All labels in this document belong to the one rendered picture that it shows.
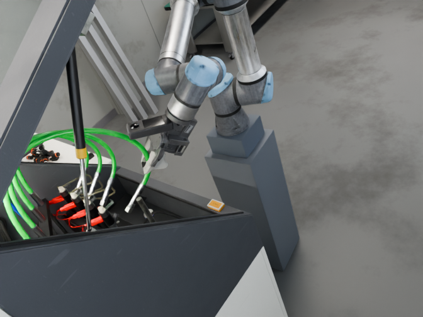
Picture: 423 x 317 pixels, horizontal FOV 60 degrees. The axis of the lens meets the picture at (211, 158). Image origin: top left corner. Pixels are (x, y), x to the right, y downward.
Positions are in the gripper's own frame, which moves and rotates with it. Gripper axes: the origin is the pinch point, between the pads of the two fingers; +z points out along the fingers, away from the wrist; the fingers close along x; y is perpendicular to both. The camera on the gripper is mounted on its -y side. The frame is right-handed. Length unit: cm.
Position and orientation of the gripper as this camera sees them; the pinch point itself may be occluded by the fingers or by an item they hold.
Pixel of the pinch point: (143, 166)
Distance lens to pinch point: 106.4
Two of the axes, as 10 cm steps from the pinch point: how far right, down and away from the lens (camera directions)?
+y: 8.1, 1.2, 5.7
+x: -3.5, -6.8, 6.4
